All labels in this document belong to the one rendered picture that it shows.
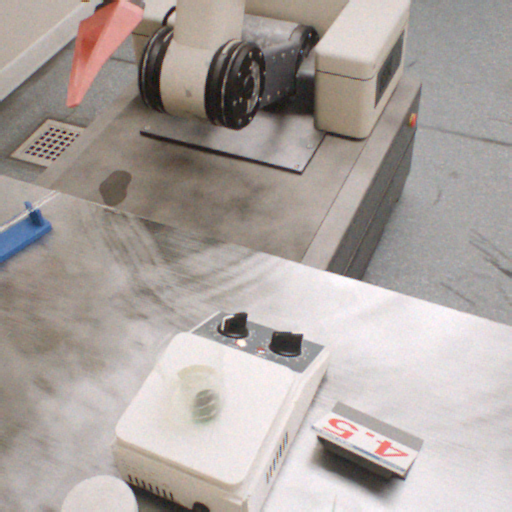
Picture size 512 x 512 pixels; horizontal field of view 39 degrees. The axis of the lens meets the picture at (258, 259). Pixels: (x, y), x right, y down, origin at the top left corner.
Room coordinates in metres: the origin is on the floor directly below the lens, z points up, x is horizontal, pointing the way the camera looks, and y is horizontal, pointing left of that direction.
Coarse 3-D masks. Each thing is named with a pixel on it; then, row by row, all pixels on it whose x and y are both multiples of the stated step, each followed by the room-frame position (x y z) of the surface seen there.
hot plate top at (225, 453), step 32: (160, 384) 0.36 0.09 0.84; (256, 384) 0.36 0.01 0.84; (288, 384) 0.35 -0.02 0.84; (128, 416) 0.33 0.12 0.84; (160, 416) 0.33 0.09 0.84; (224, 416) 0.33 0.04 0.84; (256, 416) 0.32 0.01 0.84; (160, 448) 0.30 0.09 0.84; (192, 448) 0.30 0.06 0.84; (224, 448) 0.30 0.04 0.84; (256, 448) 0.29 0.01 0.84; (224, 480) 0.27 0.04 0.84
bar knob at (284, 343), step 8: (272, 336) 0.42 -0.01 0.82; (280, 336) 0.42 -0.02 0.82; (288, 336) 0.42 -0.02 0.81; (296, 336) 0.42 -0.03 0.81; (272, 344) 0.42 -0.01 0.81; (280, 344) 0.42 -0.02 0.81; (288, 344) 0.42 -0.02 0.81; (296, 344) 0.42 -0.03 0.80; (280, 352) 0.41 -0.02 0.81; (288, 352) 0.41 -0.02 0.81; (296, 352) 0.41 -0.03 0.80
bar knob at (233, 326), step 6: (240, 312) 0.46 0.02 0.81; (228, 318) 0.45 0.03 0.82; (234, 318) 0.45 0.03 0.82; (240, 318) 0.45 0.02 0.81; (246, 318) 0.46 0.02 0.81; (222, 324) 0.44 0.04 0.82; (228, 324) 0.44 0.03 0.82; (234, 324) 0.44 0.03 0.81; (240, 324) 0.45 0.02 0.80; (246, 324) 0.45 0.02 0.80; (222, 330) 0.44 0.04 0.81; (228, 330) 0.44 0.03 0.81; (234, 330) 0.44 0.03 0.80; (240, 330) 0.44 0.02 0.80; (246, 330) 0.44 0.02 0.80; (228, 336) 0.43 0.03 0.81; (234, 336) 0.43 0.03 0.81; (240, 336) 0.43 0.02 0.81; (246, 336) 0.44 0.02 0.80
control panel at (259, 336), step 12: (204, 324) 0.45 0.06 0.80; (216, 324) 0.46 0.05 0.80; (252, 324) 0.46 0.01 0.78; (252, 336) 0.44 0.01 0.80; (264, 336) 0.44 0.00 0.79; (240, 348) 0.41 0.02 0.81; (252, 348) 0.42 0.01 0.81; (264, 348) 0.42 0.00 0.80; (312, 348) 0.43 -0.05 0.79; (276, 360) 0.40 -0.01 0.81; (288, 360) 0.40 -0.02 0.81; (300, 360) 0.40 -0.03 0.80; (312, 360) 0.40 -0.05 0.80; (300, 372) 0.38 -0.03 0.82
